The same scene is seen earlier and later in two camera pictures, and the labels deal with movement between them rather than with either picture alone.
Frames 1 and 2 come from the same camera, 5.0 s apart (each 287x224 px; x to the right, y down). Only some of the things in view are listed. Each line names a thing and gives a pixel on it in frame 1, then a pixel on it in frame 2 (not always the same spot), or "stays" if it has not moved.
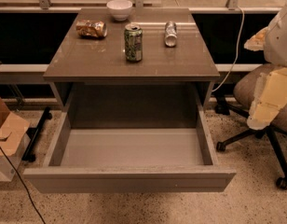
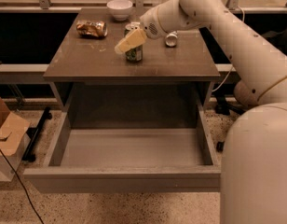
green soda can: [133, 42] stays
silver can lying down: [170, 34] stays
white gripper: [280, 41] -> [150, 25]
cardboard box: [11, 132] stays
